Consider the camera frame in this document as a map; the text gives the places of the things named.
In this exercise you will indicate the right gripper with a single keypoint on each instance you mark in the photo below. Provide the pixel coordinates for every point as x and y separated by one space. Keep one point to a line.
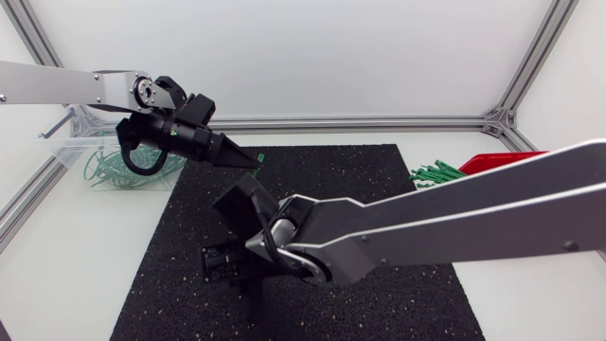
225 260

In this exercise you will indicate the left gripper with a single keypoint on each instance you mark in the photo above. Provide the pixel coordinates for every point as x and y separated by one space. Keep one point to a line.
187 137

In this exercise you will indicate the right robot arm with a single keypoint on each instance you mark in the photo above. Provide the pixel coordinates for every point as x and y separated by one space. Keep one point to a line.
450 222

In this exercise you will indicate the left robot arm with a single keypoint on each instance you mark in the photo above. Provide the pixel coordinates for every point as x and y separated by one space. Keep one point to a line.
52 86

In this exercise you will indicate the clear plastic bin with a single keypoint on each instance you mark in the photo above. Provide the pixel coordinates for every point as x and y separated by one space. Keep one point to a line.
71 149

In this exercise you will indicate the red plastic box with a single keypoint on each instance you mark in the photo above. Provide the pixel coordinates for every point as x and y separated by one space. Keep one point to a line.
492 161

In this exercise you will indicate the black speckled mat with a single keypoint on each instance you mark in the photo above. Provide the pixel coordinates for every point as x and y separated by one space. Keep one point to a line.
360 308

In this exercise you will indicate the dark mat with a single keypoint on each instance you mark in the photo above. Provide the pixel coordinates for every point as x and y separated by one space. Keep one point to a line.
3 334

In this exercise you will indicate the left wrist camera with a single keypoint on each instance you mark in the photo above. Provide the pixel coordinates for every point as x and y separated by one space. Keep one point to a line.
199 109

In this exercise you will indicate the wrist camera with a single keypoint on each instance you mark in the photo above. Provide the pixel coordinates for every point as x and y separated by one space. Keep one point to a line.
199 109
239 203

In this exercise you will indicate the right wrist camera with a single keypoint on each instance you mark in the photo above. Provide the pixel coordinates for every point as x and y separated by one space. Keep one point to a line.
239 203

